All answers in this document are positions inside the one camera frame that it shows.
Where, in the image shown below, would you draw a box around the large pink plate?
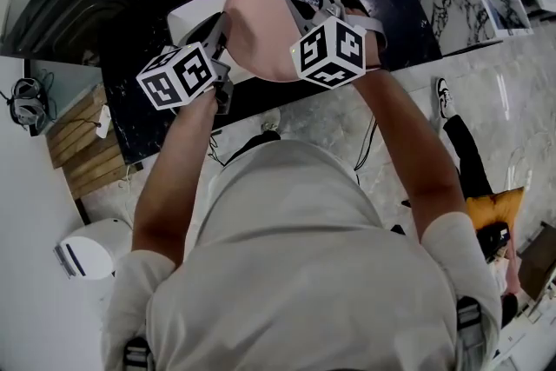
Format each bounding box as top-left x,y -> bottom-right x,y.
222,0 -> 349,83

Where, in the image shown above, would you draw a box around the white rectangular basin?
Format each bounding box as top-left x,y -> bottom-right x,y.
167,0 -> 261,88

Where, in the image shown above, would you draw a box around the thin black cable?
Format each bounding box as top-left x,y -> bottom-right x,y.
353,114 -> 380,186
207,133 -> 228,169

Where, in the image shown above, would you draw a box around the person's right forearm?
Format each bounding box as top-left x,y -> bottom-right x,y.
351,67 -> 468,242

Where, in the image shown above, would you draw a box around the white round robot vacuum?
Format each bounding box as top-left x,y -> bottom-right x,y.
52,217 -> 134,282

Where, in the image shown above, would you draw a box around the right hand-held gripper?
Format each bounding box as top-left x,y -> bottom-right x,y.
283,0 -> 368,90

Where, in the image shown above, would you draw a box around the wooden pallet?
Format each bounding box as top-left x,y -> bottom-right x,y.
45,82 -> 145,202

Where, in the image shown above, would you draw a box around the person's white shoe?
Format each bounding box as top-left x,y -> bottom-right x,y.
260,108 -> 283,133

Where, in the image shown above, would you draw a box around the dark brown cabinet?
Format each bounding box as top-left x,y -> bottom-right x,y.
518,221 -> 556,301

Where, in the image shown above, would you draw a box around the person's right hand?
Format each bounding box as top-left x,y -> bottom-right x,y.
335,0 -> 388,70

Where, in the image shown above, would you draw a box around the person's left forearm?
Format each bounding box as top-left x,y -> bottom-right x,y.
131,90 -> 219,268

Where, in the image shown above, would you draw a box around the person's black trousers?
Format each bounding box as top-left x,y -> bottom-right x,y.
225,129 -> 283,167

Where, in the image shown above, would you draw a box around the orange cushion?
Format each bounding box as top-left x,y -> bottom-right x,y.
465,186 -> 526,234

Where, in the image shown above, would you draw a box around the white and black headset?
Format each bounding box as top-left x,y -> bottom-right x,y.
8,76 -> 50,133

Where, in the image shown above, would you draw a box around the person's white shirt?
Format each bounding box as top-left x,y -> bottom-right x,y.
100,138 -> 505,371

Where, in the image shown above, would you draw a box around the white power strip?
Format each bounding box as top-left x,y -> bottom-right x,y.
95,103 -> 112,141

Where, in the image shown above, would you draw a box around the pink lounge chair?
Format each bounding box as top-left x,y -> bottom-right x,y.
499,237 -> 523,297

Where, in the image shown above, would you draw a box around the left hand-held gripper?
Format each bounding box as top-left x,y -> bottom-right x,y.
135,11 -> 236,116

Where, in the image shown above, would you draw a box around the white veined marble slab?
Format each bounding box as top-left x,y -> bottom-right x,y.
409,0 -> 500,58

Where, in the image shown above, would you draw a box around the grey harness strap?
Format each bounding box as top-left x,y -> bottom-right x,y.
455,295 -> 484,371
122,335 -> 154,371

